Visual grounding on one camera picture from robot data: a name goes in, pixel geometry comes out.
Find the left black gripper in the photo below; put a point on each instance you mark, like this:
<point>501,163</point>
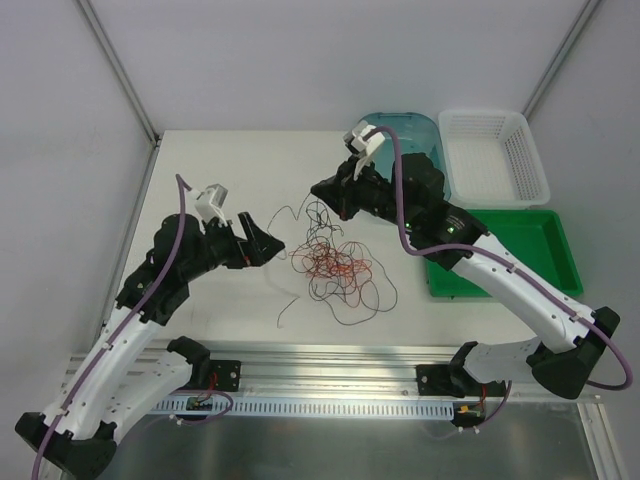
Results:
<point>240,242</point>

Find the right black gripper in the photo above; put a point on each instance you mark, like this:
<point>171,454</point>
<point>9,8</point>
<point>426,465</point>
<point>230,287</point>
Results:
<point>351,187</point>

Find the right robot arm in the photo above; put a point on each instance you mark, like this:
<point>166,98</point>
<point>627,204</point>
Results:
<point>569,337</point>

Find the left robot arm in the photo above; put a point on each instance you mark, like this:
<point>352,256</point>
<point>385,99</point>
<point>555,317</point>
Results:
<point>81,430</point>

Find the teal transparent plastic tub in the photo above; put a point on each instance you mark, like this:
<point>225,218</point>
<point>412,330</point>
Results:
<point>421,148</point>

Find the white perforated plastic basket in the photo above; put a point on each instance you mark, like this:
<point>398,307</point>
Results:
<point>491,160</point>

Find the green plastic tray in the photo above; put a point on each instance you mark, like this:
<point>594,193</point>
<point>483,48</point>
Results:
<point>536,237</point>

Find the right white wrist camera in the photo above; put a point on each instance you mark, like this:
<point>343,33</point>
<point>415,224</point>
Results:
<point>363,142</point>

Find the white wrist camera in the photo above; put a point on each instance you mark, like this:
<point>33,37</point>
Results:
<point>209,202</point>
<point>363,142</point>

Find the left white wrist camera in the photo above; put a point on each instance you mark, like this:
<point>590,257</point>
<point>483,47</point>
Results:
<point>209,202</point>

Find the aluminium mounting rail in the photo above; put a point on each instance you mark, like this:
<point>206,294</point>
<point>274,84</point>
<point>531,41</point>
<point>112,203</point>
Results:
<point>328,371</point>

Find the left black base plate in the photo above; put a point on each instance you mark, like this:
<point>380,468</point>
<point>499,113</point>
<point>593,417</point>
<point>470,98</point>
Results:
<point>224,375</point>

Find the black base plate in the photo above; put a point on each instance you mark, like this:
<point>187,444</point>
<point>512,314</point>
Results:
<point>433,380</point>
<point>224,375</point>

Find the white slotted cable duct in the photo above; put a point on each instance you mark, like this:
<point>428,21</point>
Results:
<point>309,408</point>

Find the left aluminium frame post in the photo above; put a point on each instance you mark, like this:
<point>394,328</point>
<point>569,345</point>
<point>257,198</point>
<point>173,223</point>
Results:
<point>91,17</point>

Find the aluminium frame post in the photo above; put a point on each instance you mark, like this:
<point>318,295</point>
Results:
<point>584,17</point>
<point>91,17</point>

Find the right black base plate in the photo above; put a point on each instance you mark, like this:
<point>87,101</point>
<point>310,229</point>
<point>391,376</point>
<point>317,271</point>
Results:
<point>433,380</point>

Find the right aluminium frame post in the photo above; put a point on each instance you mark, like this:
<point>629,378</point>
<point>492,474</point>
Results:
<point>584,17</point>

